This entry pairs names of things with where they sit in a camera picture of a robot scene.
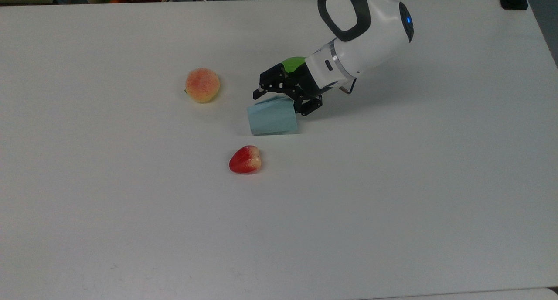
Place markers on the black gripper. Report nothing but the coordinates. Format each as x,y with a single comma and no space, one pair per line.
307,85

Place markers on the light blue faceted mug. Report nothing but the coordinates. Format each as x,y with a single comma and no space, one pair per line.
272,117

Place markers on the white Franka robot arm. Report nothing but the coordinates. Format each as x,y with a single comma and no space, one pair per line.
375,29

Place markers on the red toy wax apple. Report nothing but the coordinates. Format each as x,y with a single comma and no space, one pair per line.
244,160

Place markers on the orange-pink toy peach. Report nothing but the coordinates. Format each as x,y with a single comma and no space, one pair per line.
202,85

